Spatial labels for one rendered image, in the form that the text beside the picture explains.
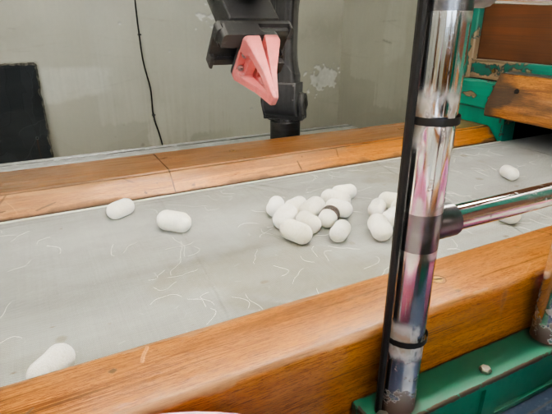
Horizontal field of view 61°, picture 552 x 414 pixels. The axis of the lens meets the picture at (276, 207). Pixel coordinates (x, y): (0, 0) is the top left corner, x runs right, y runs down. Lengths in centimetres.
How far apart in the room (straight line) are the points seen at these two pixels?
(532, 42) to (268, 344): 73
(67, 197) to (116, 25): 193
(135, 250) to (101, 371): 20
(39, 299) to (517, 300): 37
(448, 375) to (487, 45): 70
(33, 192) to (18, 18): 189
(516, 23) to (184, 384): 80
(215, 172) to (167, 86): 194
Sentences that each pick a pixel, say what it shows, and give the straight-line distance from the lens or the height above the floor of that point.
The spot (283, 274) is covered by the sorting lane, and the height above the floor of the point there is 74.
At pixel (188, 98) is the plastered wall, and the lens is 258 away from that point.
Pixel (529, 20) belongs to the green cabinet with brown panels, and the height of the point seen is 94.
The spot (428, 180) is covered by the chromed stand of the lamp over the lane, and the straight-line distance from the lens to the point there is 25.
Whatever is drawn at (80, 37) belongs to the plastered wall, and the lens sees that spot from 246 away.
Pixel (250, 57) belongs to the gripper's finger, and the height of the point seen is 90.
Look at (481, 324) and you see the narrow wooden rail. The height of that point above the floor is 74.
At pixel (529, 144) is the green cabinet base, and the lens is 93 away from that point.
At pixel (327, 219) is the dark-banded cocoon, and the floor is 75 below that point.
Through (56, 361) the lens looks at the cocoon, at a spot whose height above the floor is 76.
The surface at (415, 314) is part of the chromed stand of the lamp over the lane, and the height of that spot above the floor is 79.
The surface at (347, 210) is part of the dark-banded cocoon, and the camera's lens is 51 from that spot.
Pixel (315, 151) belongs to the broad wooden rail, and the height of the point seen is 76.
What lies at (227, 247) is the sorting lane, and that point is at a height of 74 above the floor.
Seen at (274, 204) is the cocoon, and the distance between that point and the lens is 51.
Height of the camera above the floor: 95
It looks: 22 degrees down
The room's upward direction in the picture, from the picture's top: straight up
